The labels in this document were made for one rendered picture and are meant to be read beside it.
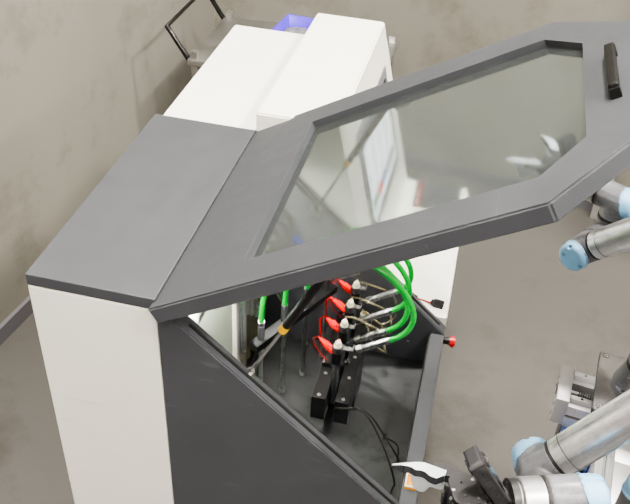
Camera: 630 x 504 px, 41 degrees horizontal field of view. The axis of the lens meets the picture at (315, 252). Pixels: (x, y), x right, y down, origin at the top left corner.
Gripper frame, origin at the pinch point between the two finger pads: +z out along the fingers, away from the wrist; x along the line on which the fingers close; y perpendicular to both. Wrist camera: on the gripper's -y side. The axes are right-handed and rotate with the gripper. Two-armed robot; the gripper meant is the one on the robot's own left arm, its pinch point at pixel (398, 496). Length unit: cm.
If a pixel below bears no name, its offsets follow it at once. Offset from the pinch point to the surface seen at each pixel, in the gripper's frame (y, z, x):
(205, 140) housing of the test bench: -19, 33, 104
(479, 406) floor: 125, -75, 162
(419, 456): 44, -19, 53
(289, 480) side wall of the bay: 38, 14, 41
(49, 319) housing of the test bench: 0, 65, 53
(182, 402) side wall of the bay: 18, 38, 46
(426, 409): 42, -23, 68
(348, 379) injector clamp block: 38, -4, 76
